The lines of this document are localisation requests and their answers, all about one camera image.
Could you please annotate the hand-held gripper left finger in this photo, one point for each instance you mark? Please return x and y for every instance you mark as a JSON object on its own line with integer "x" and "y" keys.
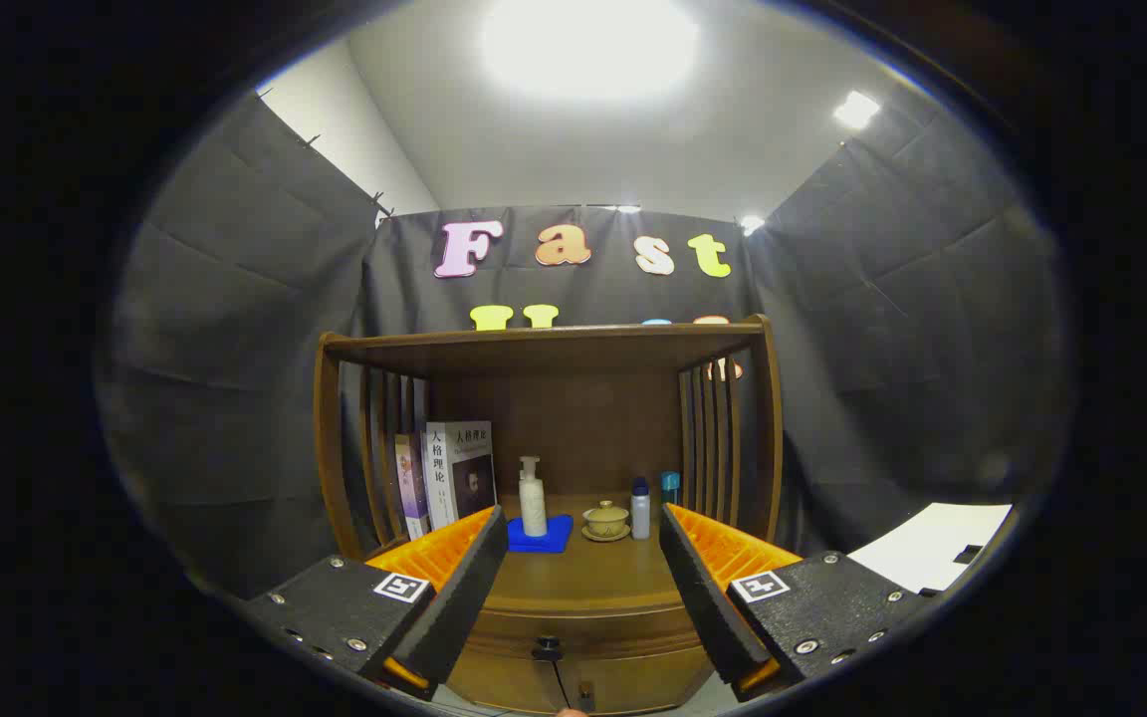
{"x": 464, "y": 588}

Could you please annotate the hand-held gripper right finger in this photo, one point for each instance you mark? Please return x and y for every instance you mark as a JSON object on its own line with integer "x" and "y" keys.
{"x": 703, "y": 588}

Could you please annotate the wooden drawer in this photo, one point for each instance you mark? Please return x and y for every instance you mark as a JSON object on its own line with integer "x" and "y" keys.
{"x": 623, "y": 632}

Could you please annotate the black drawer knob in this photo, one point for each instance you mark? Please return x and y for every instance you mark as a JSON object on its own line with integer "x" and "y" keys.
{"x": 547, "y": 649}

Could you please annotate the wooden countertop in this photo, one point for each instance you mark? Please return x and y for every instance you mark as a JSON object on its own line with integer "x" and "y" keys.
{"x": 583, "y": 576}

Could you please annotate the small black cabinet door knob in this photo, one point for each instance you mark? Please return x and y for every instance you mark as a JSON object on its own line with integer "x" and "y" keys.
{"x": 585, "y": 694}

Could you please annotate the wooden cabinet with slatted shelf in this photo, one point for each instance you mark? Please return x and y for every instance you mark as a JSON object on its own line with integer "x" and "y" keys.
{"x": 583, "y": 418}

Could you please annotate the white plastic drawer unit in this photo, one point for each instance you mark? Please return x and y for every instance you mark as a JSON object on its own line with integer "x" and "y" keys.
{"x": 917, "y": 548}

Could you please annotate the white bottle with blue cap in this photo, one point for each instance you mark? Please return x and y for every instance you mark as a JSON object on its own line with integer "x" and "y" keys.
{"x": 640, "y": 513}

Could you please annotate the blue folded cloth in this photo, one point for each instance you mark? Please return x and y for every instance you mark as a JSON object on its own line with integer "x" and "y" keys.
{"x": 554, "y": 538}

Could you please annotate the slim teal bottle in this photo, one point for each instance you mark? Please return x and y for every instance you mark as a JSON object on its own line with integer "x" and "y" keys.
{"x": 670, "y": 488}

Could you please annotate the white pump bottle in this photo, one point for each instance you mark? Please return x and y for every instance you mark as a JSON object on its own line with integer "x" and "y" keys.
{"x": 533, "y": 508}

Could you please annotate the purple book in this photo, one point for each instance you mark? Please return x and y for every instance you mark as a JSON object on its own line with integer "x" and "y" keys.
{"x": 411, "y": 488}

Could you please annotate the white book with portrait cover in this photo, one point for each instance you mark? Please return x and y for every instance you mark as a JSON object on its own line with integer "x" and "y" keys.
{"x": 459, "y": 473}

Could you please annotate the yellow lidded teacup with saucer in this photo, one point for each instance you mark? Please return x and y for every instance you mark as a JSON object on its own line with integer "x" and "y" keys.
{"x": 605, "y": 521}

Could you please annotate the small ceiling spot light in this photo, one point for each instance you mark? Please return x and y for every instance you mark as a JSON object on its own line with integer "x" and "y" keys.
{"x": 752, "y": 224}
{"x": 856, "y": 110}

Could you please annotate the large ceiling light panel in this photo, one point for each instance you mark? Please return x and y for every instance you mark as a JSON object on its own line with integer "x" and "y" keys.
{"x": 588, "y": 45}

